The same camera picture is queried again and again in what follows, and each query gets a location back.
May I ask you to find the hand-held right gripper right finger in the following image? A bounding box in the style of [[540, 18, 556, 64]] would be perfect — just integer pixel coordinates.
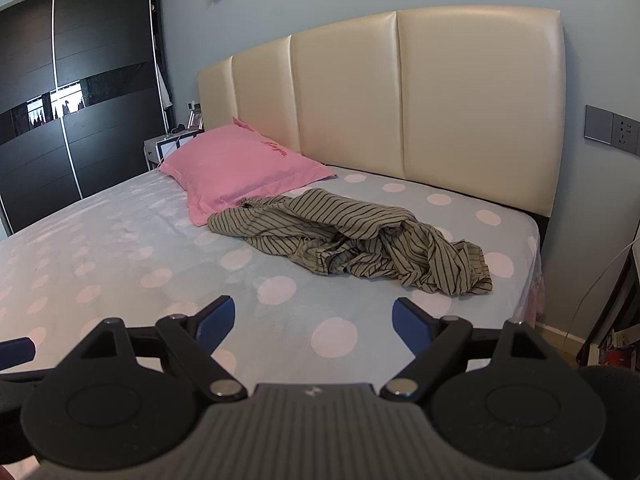
[[380, 297, 566, 402]]

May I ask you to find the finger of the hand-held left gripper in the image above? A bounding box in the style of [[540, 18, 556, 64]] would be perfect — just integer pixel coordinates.
[[0, 337, 37, 361]]

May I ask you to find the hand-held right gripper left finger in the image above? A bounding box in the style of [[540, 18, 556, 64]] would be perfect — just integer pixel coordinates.
[[75, 296, 248, 402]]

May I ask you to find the beige striped shirt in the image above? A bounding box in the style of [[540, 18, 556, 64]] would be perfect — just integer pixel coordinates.
[[280, 217, 494, 297]]

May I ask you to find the polka dot bed sheet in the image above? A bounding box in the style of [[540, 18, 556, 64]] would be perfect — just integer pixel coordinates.
[[0, 162, 543, 461]]

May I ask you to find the pink pillow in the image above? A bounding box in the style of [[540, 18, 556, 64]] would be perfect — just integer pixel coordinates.
[[159, 116, 337, 227]]

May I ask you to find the white nightstand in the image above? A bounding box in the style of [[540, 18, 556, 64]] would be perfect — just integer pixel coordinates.
[[144, 129, 206, 172]]

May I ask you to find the dark cluttered side shelf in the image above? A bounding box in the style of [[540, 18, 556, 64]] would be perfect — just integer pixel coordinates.
[[575, 220, 640, 372]]

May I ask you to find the cream padded headboard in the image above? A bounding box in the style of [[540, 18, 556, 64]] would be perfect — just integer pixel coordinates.
[[196, 6, 566, 218]]

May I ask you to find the white hanging garment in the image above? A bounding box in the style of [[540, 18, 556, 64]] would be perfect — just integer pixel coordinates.
[[154, 57, 174, 111]]

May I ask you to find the black sliding door wardrobe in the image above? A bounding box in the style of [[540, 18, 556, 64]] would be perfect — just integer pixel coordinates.
[[0, 0, 173, 236]]

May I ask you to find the white charging cable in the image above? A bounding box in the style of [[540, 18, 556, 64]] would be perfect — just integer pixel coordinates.
[[159, 131, 187, 167]]

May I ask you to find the thin white cable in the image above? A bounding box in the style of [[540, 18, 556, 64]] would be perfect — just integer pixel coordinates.
[[561, 237, 640, 357]]

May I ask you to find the grey wall socket panel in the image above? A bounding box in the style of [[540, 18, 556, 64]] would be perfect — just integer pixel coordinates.
[[584, 104, 640, 156]]

